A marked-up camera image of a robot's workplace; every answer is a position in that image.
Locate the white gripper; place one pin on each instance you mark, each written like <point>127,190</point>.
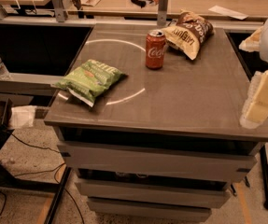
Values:
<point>255,110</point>

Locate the red coke can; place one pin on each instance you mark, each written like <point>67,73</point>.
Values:
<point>155,47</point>

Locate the white paper sheet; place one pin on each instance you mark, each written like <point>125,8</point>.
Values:
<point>228,12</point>

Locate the brown and cream chip bag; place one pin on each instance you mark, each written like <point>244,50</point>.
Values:
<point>189,33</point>

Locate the grey drawer cabinet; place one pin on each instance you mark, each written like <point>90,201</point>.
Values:
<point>160,143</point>

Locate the black headset on desk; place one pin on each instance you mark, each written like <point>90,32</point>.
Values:
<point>144,3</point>

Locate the green chip bag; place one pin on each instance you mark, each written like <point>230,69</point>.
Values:
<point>90,80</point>

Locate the brown card on desk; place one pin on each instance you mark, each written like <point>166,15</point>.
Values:
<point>90,3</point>

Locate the white crumpled paper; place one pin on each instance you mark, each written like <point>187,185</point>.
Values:
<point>22,117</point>

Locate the black stand on left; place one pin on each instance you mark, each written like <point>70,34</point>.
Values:
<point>7,180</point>

